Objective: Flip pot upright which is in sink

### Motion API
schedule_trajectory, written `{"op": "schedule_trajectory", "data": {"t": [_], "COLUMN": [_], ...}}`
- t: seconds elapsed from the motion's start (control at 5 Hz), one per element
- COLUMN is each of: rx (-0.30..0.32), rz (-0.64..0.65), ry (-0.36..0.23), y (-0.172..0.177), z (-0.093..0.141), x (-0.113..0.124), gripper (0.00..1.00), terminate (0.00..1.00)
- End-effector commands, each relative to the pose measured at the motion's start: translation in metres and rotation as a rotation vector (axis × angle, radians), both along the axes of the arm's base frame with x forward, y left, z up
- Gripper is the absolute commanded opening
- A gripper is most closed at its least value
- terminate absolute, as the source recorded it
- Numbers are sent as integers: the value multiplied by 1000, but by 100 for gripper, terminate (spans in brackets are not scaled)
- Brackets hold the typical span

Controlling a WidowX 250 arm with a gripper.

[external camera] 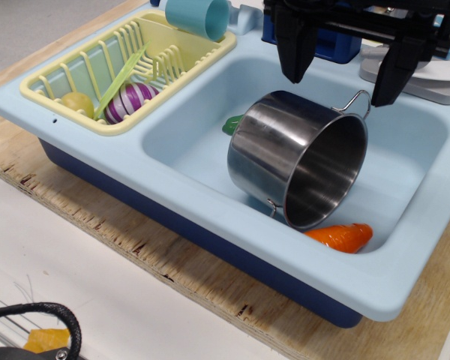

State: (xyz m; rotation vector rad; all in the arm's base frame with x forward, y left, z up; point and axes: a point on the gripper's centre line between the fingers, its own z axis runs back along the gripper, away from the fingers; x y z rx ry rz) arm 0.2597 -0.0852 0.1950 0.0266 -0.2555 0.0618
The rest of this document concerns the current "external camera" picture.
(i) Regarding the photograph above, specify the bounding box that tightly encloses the green plastic utensil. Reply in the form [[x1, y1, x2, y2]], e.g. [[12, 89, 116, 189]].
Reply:
[[93, 42, 150, 120]]

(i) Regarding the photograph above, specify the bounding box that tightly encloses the orange toy carrot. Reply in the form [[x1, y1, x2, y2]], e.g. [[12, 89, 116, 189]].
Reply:
[[304, 223, 374, 254]]

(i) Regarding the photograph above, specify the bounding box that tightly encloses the yellow dish rack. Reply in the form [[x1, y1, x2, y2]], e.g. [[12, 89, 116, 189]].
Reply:
[[19, 10, 236, 136]]

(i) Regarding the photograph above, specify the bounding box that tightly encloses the light blue toy sink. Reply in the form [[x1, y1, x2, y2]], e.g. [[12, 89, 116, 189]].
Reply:
[[0, 5, 450, 328]]

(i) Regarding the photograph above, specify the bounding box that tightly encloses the yellow tape piece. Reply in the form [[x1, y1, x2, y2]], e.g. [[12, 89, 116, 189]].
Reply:
[[22, 328, 71, 353]]

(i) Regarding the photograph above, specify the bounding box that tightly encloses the stainless steel pot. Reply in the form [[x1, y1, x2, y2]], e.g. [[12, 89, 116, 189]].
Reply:
[[227, 91, 368, 230]]

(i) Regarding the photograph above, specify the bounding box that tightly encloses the black braided cable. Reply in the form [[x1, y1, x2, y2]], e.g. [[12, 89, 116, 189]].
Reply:
[[0, 301, 83, 360]]

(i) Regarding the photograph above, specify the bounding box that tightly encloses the plywood board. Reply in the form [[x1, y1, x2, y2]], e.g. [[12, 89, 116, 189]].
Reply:
[[0, 0, 450, 360]]

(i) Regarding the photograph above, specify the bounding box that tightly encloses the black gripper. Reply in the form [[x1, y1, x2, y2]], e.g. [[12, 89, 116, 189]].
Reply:
[[264, 1, 450, 107]]

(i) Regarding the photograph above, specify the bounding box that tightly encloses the green toy vegetable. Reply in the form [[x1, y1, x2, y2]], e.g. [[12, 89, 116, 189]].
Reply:
[[222, 115, 243, 136]]

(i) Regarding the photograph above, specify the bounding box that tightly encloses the teal plastic cup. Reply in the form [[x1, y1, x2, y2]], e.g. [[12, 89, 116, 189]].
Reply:
[[164, 0, 230, 41]]

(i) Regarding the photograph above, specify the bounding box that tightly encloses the grey toy faucet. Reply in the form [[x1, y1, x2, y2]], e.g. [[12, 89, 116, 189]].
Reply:
[[359, 46, 450, 105]]

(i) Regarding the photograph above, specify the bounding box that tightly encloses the yellow toy potato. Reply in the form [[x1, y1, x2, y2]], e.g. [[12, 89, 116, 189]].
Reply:
[[61, 91, 95, 119]]

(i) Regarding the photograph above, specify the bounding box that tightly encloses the blue plastic block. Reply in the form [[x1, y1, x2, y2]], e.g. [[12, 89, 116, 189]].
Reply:
[[262, 15, 362, 64]]

